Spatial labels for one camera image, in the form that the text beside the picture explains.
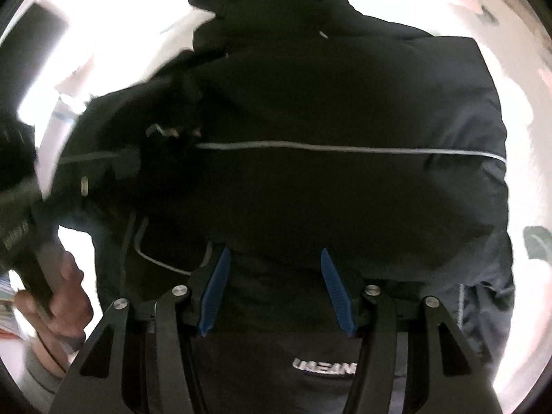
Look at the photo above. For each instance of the colourful stack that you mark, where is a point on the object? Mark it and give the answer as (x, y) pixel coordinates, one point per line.
(11, 306)

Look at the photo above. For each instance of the black jacket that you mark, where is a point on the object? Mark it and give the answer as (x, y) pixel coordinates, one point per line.
(327, 108)

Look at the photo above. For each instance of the dark panel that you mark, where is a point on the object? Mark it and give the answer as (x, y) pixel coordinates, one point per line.
(41, 51)

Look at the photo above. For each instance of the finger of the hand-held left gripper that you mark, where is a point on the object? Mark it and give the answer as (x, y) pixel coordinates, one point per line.
(127, 158)

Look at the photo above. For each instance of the grey-green object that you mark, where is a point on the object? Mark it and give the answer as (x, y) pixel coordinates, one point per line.
(539, 243)

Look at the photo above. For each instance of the person's left forearm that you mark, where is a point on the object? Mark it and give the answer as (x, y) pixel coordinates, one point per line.
(43, 366)

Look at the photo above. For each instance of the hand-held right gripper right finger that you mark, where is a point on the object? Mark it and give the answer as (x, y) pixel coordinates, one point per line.
(338, 295)

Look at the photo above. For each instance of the person's left hand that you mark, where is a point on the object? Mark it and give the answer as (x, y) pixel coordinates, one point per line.
(69, 310)

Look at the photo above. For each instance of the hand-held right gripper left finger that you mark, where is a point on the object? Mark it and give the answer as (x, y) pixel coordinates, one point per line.
(213, 295)

